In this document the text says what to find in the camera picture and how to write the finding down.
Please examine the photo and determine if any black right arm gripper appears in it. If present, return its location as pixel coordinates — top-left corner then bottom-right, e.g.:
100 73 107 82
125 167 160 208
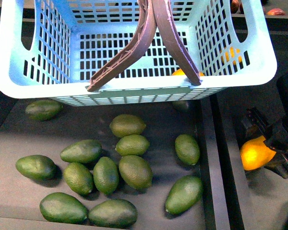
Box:
243 73 288 179

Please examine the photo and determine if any yellow mango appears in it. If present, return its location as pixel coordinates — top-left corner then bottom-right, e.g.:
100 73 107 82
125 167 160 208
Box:
171 69 204 77
240 136 276 171

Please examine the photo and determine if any brown basket handle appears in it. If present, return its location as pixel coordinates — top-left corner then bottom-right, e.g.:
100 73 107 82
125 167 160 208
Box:
86 0 204 92

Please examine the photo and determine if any light blue plastic basket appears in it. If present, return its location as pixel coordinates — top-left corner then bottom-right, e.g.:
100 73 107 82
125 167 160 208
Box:
0 0 277 106

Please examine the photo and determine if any green avocado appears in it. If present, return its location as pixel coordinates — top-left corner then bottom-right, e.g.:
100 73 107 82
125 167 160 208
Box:
15 155 57 181

